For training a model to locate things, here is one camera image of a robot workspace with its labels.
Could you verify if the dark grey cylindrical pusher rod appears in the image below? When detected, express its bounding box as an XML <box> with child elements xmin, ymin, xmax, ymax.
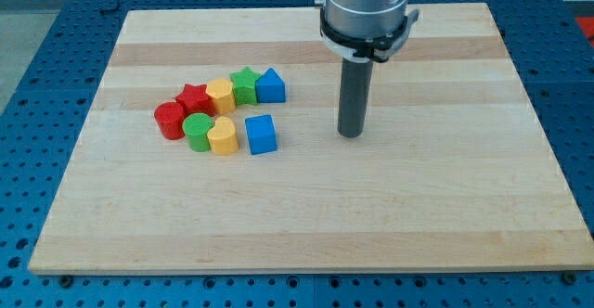
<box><xmin>337</xmin><ymin>59</ymin><xmax>373</xmax><ymax>138</ymax></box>

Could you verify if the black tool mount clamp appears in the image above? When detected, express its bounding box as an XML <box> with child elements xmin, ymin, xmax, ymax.
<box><xmin>319</xmin><ymin>9</ymin><xmax>420</xmax><ymax>63</ymax></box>

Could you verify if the blue cube block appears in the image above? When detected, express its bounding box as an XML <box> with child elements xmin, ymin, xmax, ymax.
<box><xmin>245</xmin><ymin>114</ymin><xmax>278</xmax><ymax>155</ymax></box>

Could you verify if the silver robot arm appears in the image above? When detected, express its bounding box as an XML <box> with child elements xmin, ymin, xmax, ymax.
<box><xmin>320</xmin><ymin>0</ymin><xmax>420</xmax><ymax>138</ymax></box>

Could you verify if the yellow heart block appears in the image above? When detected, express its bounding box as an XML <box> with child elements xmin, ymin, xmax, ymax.
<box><xmin>207</xmin><ymin>116</ymin><xmax>239</xmax><ymax>156</ymax></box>

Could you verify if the blue triangle block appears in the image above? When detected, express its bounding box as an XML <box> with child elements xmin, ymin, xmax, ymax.
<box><xmin>255</xmin><ymin>68</ymin><xmax>286</xmax><ymax>103</ymax></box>

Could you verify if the green star block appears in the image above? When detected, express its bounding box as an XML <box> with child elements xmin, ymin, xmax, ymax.
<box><xmin>229</xmin><ymin>67</ymin><xmax>262</xmax><ymax>106</ymax></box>

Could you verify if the yellow hexagon block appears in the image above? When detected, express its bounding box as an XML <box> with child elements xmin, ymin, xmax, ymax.
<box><xmin>206</xmin><ymin>78</ymin><xmax>237</xmax><ymax>115</ymax></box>

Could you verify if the light wooden board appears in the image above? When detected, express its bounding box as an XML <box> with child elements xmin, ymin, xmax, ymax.
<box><xmin>29</xmin><ymin>3</ymin><xmax>593</xmax><ymax>276</ymax></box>

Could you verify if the red star block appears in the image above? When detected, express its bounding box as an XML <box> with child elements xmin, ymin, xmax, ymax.
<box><xmin>175</xmin><ymin>83</ymin><xmax>216</xmax><ymax>117</ymax></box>

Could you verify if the green cylinder block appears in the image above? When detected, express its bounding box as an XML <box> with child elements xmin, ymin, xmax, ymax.
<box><xmin>182</xmin><ymin>113</ymin><xmax>213</xmax><ymax>152</ymax></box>

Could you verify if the red cylinder block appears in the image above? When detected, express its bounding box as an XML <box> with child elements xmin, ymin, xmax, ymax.
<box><xmin>153</xmin><ymin>102</ymin><xmax>186</xmax><ymax>140</ymax></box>

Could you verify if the red object at right edge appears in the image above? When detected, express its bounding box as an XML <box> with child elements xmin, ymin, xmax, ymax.
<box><xmin>575</xmin><ymin>17</ymin><xmax>594</xmax><ymax>45</ymax></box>

